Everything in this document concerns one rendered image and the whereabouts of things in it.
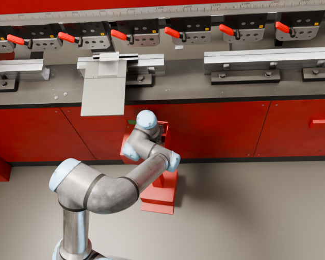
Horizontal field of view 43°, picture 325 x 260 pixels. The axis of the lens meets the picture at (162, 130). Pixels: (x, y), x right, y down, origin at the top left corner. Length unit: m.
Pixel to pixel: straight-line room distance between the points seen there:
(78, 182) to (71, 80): 0.84
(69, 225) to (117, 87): 0.64
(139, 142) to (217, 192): 1.11
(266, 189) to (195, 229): 0.50
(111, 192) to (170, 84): 0.80
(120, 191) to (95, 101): 0.61
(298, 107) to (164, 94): 0.62
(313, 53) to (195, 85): 0.52
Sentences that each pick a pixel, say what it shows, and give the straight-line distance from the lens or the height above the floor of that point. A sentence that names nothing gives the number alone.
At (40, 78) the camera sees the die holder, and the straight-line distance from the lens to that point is 2.00.
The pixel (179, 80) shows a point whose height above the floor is 0.87.
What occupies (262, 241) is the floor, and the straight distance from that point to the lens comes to 2.53.
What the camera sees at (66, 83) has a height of 0.88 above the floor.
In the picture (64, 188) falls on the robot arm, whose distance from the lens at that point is 1.24.
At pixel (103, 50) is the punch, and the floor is 1.07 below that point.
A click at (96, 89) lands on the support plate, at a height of 1.00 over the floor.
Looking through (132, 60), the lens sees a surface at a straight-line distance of 1.81.
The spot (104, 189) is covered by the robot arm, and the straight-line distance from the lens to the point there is 1.19.
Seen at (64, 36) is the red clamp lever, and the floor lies 1.26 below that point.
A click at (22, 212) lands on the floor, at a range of 2.78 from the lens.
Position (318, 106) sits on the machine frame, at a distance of 2.00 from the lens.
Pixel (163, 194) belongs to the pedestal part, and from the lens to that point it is 2.45.
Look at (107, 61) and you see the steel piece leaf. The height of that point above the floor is 1.00.
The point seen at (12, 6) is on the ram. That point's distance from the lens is 1.59.
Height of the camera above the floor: 2.48
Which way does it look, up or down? 66 degrees down
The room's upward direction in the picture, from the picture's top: 13 degrees counter-clockwise
